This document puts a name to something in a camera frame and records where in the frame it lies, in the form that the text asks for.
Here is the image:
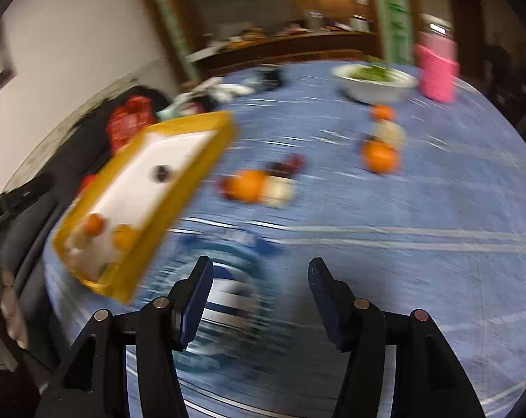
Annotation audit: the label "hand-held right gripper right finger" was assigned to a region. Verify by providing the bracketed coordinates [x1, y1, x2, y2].
[308, 258, 485, 418]

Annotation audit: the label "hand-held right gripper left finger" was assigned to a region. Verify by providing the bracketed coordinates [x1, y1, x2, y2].
[34, 256, 214, 418]

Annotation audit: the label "orange mandarin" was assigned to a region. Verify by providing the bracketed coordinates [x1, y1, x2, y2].
[226, 170, 268, 203]
[82, 213, 106, 237]
[371, 104, 396, 123]
[362, 141, 400, 174]

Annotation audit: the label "pale banana chunk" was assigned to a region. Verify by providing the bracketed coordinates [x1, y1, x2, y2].
[263, 176, 298, 207]
[67, 231, 120, 281]

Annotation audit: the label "yellow-rimmed white tray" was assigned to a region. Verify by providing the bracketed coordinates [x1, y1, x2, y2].
[52, 110, 238, 304]

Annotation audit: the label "pale sugarcane chunk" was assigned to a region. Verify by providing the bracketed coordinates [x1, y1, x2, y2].
[371, 119, 407, 146]

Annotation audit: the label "person's left hand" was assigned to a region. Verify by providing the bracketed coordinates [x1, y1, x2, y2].
[1, 270, 29, 351]

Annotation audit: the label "blue plaid tablecloth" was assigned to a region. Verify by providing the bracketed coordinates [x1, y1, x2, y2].
[43, 59, 526, 418]

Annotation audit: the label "red plastic bag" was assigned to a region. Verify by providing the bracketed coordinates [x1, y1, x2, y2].
[105, 95, 157, 153]

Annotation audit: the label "clear plastic bag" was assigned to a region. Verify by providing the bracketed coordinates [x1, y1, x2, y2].
[156, 91, 207, 120]

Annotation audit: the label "white cotton glove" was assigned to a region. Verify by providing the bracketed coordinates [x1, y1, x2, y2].
[204, 77, 256, 100]

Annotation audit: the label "white bowl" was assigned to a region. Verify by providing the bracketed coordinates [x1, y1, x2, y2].
[331, 63, 419, 104]

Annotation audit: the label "green leafy vegetables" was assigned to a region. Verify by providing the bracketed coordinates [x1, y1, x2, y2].
[352, 64, 398, 83]

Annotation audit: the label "pink sleeved bottle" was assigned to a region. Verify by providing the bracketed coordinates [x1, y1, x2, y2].
[415, 15, 460, 104]

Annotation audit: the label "wooden glass partition cabinet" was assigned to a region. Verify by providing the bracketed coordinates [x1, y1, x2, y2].
[139, 0, 414, 83]

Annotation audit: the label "dark wooden door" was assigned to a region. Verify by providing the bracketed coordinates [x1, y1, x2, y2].
[448, 0, 485, 83]

